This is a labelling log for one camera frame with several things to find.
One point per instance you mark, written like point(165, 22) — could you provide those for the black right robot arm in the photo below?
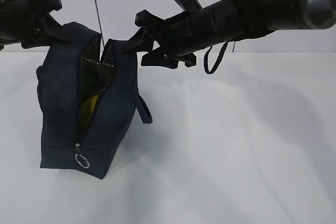
point(264, 17)

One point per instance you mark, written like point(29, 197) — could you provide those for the yellow lemon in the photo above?
point(86, 111)

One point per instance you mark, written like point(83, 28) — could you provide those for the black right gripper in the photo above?
point(180, 36)

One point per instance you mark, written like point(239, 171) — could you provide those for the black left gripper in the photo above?
point(29, 23)

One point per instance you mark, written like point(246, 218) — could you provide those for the navy blue fabric bag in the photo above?
point(88, 96)

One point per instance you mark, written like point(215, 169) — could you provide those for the green cucumber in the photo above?
point(85, 85)

